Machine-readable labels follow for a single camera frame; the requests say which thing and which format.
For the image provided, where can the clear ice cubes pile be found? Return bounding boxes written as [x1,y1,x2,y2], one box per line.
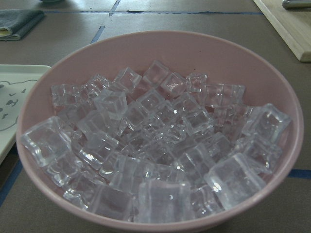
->
[20,61,291,223]

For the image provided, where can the pink bowl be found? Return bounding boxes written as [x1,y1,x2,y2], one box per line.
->
[17,31,304,233]

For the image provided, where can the cream bear tray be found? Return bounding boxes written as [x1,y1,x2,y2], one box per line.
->
[0,64,51,162]

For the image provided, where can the wooden cutting board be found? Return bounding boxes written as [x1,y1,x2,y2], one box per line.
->
[254,0,311,63]

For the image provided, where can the grey folded cloth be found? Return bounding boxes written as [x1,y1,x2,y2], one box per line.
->
[0,9,45,41]

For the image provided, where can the metal cylinder muddler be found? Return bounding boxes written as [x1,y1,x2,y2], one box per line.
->
[282,0,311,10]

